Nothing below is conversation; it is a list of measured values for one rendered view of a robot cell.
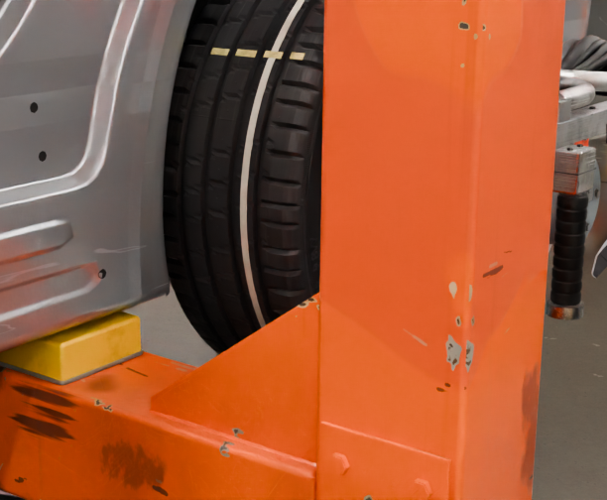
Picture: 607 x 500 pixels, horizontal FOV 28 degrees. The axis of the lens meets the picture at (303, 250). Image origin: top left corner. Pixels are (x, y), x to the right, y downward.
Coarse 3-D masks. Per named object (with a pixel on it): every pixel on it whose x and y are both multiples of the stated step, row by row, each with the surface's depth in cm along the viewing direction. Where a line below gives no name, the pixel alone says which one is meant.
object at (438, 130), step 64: (384, 0) 103; (448, 0) 100; (512, 0) 101; (384, 64) 104; (448, 64) 101; (512, 64) 103; (384, 128) 106; (448, 128) 102; (512, 128) 105; (384, 192) 107; (448, 192) 103; (512, 192) 108; (320, 256) 113; (384, 256) 109; (448, 256) 105; (512, 256) 110; (320, 320) 114; (384, 320) 110; (448, 320) 106; (512, 320) 112; (320, 384) 116; (384, 384) 112; (448, 384) 107; (512, 384) 114; (320, 448) 117; (384, 448) 112; (448, 448) 109; (512, 448) 117
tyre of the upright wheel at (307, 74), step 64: (256, 0) 158; (320, 0) 152; (192, 64) 158; (256, 64) 153; (320, 64) 148; (192, 128) 155; (256, 128) 150; (320, 128) 149; (192, 192) 156; (256, 192) 150; (320, 192) 151; (192, 256) 159; (256, 256) 153; (192, 320) 168; (256, 320) 159
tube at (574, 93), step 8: (560, 80) 153; (568, 80) 152; (576, 80) 151; (584, 80) 151; (560, 88) 153; (568, 88) 143; (576, 88) 144; (584, 88) 145; (592, 88) 147; (560, 96) 140; (568, 96) 141; (576, 96) 143; (584, 96) 144; (592, 96) 146; (560, 104) 139; (568, 104) 141; (576, 104) 143; (584, 104) 145; (560, 112) 139; (568, 112) 141; (560, 120) 140
